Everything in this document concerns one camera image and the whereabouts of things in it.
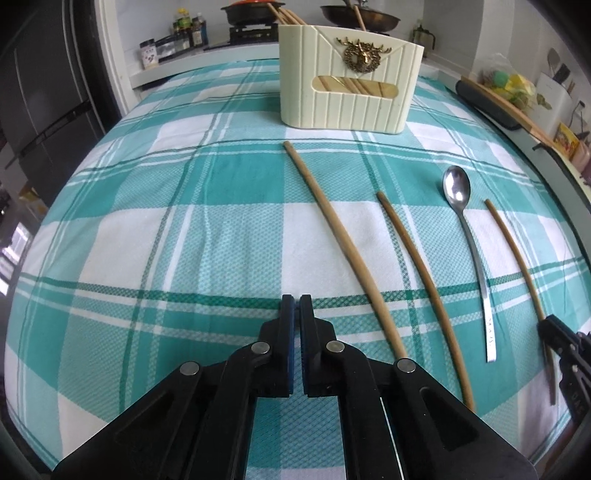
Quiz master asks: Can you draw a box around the wooden chopstick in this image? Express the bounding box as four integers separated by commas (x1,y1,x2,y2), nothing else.
377,191,477,413
283,141,407,359
483,198,559,407

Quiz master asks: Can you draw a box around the metal spoon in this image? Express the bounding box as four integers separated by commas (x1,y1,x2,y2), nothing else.
442,166,497,363

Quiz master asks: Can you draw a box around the teal white plaid tablecloth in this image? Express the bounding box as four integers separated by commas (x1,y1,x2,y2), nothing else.
4,60,590,467

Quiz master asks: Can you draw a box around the wooden cutting board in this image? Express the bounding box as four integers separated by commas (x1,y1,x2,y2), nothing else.
459,77,560,155

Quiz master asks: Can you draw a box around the white knife block holder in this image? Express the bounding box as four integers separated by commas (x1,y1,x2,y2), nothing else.
529,73,573,138

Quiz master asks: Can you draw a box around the black tray under board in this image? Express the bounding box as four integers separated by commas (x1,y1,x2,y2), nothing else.
456,80,522,131

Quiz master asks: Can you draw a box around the cream utensil holder box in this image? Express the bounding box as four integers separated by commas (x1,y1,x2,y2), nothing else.
279,25,424,134

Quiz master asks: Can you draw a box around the bag of sponges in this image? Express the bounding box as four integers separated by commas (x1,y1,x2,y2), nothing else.
479,53,552,113

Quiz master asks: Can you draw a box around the spice jar rack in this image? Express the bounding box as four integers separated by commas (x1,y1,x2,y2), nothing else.
139,33,194,70

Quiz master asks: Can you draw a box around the dark glass kettle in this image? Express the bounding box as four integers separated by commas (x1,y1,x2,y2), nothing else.
411,19,437,58

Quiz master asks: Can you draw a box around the chopstick in holder right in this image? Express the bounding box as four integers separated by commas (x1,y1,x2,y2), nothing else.
353,4,367,31

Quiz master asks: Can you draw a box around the chopstick in holder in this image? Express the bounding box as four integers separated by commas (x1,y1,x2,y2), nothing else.
266,2,307,26
353,4,367,31

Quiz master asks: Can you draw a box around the dark soy sauce bottle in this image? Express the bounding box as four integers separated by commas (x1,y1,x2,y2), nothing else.
192,13,208,47

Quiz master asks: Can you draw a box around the wok with glass lid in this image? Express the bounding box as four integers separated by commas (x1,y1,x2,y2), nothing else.
321,1,400,33

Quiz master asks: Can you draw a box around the chopstick in holder left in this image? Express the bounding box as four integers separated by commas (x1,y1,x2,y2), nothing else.
266,2,307,26

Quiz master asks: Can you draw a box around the dark grey refrigerator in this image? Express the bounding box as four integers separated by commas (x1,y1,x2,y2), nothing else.
1,1,121,205

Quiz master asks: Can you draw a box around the yellow green sauce bottle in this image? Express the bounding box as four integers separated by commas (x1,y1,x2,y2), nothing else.
175,8,193,50

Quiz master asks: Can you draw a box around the black pot orange lid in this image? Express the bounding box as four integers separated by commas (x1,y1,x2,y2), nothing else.
221,1,283,27

